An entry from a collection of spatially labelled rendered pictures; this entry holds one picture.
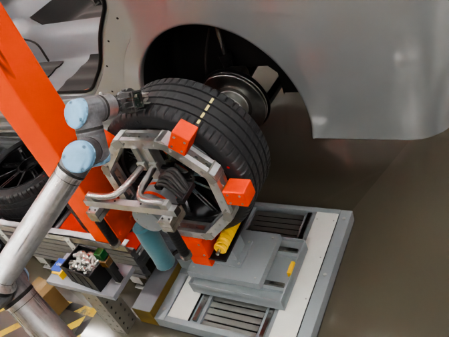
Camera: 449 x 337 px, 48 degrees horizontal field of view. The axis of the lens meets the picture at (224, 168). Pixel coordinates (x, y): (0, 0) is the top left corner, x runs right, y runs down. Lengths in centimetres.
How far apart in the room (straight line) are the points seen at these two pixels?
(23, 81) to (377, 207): 185
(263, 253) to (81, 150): 122
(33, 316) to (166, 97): 89
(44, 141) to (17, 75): 28
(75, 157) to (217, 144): 53
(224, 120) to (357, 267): 111
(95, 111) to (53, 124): 45
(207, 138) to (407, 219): 132
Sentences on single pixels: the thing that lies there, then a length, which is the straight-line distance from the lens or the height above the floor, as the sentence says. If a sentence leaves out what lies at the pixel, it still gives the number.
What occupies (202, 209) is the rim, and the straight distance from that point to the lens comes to 222.
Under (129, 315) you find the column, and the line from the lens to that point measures 278.
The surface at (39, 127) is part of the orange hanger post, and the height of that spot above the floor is 122.
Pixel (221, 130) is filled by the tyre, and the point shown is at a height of 105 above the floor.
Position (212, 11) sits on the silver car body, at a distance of 195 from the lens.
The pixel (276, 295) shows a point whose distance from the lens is 241.
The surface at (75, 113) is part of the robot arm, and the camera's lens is 166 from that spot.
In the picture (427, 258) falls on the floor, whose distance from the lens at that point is 260.
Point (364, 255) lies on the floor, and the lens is 264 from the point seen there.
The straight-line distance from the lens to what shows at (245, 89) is 224.
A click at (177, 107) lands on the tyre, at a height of 116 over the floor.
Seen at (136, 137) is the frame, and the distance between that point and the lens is 187.
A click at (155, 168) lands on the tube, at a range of 188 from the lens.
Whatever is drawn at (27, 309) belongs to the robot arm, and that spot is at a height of 88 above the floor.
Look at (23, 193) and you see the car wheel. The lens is 324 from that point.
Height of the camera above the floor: 206
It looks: 38 degrees down
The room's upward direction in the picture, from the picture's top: 23 degrees counter-clockwise
